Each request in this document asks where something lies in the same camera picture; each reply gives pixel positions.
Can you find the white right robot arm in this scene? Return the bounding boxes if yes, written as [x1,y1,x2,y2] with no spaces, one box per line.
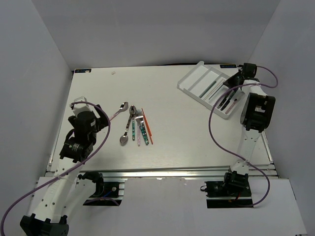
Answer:
[222,63,276,196]

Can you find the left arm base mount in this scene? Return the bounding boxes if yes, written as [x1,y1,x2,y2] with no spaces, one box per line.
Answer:
[77,172,125,207]

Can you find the blue label sticker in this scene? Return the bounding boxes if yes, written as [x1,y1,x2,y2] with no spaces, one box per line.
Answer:
[74,68,92,73]
[220,64,237,69]

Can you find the pink handled knife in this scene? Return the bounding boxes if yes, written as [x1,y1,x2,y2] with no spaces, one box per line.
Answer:
[225,97,240,115]

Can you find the pink handled fork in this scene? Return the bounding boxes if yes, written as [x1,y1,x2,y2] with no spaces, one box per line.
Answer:
[135,109,143,146]

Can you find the pink handled spoon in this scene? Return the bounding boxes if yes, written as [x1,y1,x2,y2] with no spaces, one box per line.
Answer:
[109,102,128,121]

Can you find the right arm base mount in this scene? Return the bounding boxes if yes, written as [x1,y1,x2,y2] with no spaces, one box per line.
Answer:
[200,171,253,209]

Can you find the green marbled handle spoon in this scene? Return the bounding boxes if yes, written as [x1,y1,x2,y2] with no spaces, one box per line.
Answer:
[129,105,136,141]

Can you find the blue label sticker right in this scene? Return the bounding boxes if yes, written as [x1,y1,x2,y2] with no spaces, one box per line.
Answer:
[220,64,237,69]

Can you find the green marbled handle knife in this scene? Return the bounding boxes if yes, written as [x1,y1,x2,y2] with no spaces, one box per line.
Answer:
[220,89,238,111]

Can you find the brown marbled handle knife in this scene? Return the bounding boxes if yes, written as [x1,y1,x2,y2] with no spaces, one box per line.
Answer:
[217,89,235,111]

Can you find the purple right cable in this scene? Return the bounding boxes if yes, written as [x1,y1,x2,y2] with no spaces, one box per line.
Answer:
[208,65,280,207]

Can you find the brown marbled handle spoon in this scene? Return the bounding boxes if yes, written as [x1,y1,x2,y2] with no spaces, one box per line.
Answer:
[120,105,136,146]

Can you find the green marbled handle fork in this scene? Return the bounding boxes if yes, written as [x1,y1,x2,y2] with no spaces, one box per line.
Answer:
[135,109,149,145]

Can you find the white divided utensil tray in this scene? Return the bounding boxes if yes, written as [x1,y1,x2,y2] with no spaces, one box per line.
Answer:
[177,61,245,119]

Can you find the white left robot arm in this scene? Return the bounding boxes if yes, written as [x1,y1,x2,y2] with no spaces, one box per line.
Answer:
[20,96,110,236]

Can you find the blue label sticker left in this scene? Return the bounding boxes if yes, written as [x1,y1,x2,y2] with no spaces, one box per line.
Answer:
[74,68,92,73]

